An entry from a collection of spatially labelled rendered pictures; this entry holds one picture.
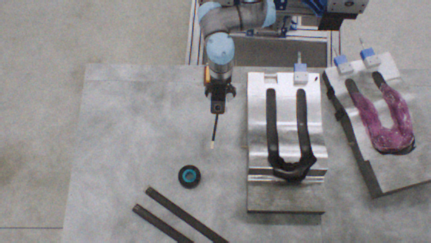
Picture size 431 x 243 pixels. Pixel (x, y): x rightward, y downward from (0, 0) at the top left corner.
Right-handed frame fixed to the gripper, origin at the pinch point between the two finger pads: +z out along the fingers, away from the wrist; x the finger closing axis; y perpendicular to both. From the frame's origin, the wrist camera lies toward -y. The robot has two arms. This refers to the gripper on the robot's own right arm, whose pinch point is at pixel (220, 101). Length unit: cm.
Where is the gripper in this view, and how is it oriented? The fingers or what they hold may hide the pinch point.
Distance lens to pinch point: 154.8
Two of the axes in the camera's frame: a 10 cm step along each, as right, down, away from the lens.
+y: 0.2, -9.4, 3.5
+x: -10.0, -0.2, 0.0
